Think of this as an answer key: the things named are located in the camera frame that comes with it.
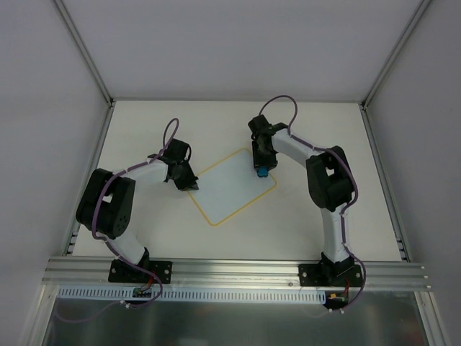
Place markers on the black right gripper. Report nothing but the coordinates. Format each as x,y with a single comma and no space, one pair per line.
263,158

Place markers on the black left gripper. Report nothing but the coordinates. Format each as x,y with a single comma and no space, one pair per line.
184,176

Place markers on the blue bone-shaped whiteboard eraser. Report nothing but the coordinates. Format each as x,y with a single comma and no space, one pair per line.
262,172

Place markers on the yellow-framed small whiteboard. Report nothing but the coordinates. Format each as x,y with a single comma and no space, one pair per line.
229,186

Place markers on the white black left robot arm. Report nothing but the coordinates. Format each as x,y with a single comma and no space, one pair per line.
106,206

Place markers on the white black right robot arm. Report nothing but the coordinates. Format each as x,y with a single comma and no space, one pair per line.
330,185

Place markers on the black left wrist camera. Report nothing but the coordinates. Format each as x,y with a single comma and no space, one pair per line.
178,151

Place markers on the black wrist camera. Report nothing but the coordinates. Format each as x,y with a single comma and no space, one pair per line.
261,127
178,151

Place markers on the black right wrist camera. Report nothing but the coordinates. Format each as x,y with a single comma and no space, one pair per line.
261,127

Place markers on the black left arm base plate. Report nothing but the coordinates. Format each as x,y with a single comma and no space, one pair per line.
120,272

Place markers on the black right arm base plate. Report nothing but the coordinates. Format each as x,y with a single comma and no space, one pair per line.
326,273

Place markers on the aluminium right side rail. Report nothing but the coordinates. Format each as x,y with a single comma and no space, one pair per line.
398,229

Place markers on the aluminium rail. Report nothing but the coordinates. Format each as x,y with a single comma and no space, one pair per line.
251,274
398,229
73,225

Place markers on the aluminium left side rail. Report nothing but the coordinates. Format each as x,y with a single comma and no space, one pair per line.
73,225

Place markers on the white slotted cable duct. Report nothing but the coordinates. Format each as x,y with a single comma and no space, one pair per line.
127,293

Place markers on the aluminium front rail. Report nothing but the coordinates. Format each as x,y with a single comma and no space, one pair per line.
251,274

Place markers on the aluminium corner post left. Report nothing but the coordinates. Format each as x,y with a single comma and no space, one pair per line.
78,41

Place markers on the aluminium corner post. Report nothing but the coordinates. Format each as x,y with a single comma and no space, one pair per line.
403,39
78,41

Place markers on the aluminium corner post right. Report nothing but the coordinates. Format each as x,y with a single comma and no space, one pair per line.
403,39

